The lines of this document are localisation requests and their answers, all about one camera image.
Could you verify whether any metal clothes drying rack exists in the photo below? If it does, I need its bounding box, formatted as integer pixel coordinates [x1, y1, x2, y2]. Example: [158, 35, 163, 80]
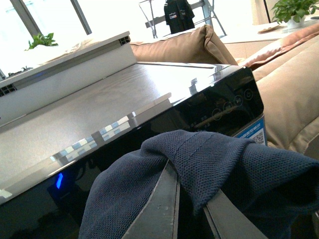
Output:
[138, 0, 227, 39]

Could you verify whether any white counter shelf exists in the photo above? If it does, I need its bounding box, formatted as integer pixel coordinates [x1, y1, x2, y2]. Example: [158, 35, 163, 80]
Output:
[0, 31, 137, 125]

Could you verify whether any tan leather sofa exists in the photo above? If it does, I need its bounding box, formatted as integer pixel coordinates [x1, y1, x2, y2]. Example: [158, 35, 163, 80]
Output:
[130, 24, 319, 159]

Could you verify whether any potted green plant white pot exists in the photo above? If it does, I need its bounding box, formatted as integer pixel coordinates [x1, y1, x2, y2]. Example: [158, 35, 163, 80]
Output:
[272, 0, 319, 29]

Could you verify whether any small green plant left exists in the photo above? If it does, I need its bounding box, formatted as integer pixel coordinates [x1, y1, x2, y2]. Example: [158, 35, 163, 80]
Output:
[27, 32, 58, 50]

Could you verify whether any dark blue knit garment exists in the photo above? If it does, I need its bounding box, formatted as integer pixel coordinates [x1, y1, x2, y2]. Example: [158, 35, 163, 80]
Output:
[79, 130, 319, 239]

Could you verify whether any grey front-load washing machine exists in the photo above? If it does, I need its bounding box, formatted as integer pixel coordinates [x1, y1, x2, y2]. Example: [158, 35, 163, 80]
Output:
[0, 63, 264, 239]

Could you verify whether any black jacket on rack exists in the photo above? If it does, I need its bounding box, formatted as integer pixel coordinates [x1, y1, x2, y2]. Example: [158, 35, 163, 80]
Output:
[163, 0, 195, 34]

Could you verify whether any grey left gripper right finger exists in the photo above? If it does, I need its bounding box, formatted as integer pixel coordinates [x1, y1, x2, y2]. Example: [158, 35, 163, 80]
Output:
[203, 190, 266, 239]

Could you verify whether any blue white energy label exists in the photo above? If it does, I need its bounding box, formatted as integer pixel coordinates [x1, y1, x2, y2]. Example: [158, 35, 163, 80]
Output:
[235, 115, 267, 146]

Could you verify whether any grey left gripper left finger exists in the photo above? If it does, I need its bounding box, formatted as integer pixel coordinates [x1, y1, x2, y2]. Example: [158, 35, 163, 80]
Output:
[122, 161, 180, 239]

